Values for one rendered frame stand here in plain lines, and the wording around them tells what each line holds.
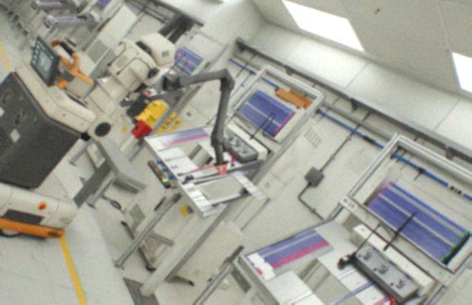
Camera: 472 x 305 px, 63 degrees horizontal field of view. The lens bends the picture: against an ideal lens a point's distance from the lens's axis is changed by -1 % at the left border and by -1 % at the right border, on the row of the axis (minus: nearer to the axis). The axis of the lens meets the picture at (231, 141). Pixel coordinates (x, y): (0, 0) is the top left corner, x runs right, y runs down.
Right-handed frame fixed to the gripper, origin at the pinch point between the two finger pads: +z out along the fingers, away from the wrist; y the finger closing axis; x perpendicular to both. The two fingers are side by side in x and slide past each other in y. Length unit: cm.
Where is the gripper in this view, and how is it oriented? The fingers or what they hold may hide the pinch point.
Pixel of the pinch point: (222, 175)
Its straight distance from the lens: 252.2
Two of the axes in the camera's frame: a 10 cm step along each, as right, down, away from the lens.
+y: -4.5, 1.3, 8.8
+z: 1.8, 9.8, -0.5
